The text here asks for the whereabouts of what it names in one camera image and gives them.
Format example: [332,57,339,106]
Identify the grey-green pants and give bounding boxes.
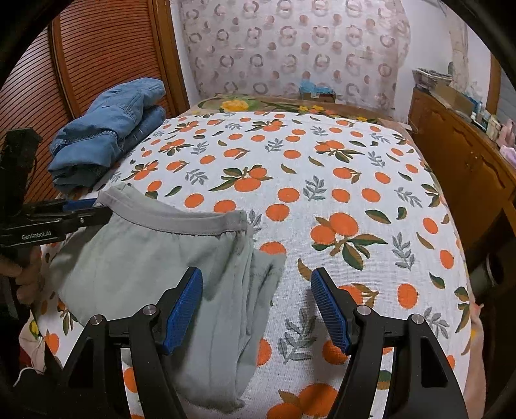
[45,183,285,413]

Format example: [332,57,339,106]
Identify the person's left hand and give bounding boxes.
[1,246,44,306]

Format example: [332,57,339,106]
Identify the folded blue denim jeans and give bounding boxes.
[48,78,165,195]

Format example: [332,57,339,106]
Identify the brown louvered wardrobe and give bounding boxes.
[1,0,190,202]

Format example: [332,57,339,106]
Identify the brown wooden sideboard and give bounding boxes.
[408,88,515,265]

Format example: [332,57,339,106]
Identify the cardboard box with blue cloth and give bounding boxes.
[299,79,337,103]

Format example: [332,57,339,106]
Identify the pink item on sideboard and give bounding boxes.
[496,119,516,168]

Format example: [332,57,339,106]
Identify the cardboard box on sideboard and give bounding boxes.
[430,83,474,117]

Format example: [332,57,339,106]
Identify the stack of magazines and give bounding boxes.
[412,68,452,90]

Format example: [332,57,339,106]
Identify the circle-patterned curtain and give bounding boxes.
[178,0,410,115]

